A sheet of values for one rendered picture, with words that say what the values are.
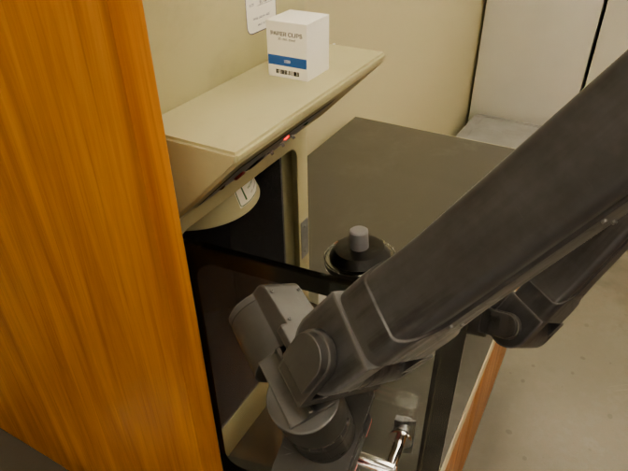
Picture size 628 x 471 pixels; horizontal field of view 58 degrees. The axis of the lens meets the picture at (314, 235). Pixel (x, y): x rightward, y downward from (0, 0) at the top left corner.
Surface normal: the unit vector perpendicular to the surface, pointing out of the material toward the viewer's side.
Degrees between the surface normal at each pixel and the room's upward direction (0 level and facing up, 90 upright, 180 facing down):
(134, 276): 90
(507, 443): 0
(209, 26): 90
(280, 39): 90
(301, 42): 90
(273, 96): 0
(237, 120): 0
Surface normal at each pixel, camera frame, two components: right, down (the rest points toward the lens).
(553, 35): -0.48, 0.50
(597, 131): -0.78, -0.06
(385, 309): -0.58, -0.11
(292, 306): 0.43, -0.76
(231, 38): 0.87, 0.27
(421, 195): -0.01, -0.82
